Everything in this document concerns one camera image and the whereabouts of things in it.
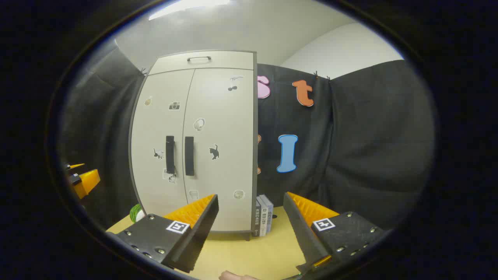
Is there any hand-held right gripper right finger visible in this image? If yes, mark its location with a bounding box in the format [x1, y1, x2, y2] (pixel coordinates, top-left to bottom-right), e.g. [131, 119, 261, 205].
[283, 192, 386, 275]

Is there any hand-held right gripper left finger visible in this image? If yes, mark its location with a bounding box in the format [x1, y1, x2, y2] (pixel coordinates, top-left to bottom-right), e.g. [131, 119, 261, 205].
[106, 194, 219, 273]

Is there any white cabinet door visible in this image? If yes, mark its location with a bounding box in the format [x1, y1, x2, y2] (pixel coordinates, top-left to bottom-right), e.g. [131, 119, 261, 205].
[183, 68, 255, 233]
[131, 69, 195, 217]

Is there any white double-door shoe cabinet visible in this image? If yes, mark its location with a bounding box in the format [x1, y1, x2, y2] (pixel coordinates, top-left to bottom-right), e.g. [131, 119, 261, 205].
[130, 50, 258, 242]

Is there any white cabinet drawer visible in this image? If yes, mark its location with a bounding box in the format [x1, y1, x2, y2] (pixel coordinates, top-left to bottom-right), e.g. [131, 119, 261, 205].
[149, 51, 254, 75]

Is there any black backdrop cloth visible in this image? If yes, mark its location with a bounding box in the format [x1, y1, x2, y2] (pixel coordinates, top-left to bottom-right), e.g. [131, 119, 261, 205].
[58, 39, 436, 234]

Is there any black right door handle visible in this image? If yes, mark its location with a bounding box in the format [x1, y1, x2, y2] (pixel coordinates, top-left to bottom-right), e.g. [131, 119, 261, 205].
[184, 136, 195, 176]

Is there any black door handle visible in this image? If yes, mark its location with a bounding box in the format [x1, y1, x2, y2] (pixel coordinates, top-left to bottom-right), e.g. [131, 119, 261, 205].
[184, 136, 195, 176]
[166, 136, 175, 174]

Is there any black left door handle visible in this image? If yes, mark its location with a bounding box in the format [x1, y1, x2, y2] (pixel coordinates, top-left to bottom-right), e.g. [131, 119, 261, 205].
[166, 136, 175, 174]

